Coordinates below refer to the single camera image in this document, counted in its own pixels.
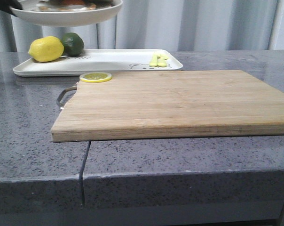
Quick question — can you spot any green lime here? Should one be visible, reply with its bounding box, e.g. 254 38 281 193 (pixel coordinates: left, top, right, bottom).
61 32 84 57

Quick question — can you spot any left yellow-green utensil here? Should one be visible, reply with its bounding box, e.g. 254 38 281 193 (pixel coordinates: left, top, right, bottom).
149 53 160 67

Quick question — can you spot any metal cutting board handle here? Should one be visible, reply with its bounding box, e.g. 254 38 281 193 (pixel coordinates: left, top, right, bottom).
56 82 78 109

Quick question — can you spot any white bread slice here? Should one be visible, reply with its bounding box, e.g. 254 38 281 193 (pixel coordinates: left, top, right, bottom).
39 0 114 7

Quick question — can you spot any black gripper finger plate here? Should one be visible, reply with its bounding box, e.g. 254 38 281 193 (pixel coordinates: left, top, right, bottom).
0 0 23 16

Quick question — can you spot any wooden cutting board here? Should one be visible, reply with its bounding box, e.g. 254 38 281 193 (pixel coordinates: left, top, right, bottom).
51 70 284 142

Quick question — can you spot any yellow-green utensil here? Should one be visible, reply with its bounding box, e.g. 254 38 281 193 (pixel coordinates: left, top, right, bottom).
149 53 160 67
157 54 168 67

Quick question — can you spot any lemon slice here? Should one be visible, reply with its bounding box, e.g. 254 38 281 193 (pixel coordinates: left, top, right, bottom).
79 72 112 83

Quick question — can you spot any white round plate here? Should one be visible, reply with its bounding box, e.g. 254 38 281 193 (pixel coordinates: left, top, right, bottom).
10 0 123 27

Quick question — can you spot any grey curtain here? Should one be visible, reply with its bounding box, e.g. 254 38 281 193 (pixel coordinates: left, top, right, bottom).
0 0 284 52

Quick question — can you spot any fried egg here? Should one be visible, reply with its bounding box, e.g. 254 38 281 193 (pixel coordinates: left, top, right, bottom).
34 0 96 12

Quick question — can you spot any right yellow-green utensil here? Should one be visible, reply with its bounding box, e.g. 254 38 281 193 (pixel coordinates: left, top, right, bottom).
157 54 168 67

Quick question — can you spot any yellow lemon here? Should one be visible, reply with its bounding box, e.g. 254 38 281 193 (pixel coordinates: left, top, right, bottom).
28 36 64 63

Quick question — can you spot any white rectangular tray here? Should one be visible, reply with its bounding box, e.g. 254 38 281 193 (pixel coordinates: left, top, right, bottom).
13 49 183 77

